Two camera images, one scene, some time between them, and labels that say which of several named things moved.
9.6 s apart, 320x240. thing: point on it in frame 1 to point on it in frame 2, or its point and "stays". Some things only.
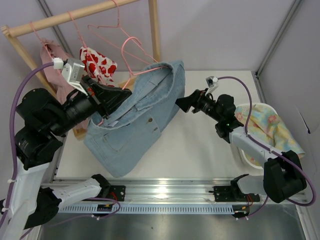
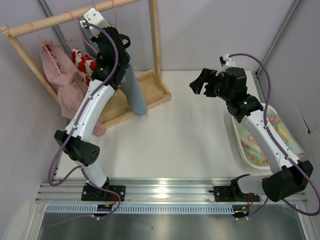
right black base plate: (229, 194) stays
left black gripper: (95, 95) to (110, 35)
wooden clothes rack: (14, 30) stays
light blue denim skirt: (119, 139) to (133, 91)
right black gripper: (195, 100) to (208, 83)
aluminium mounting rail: (192, 192) stays
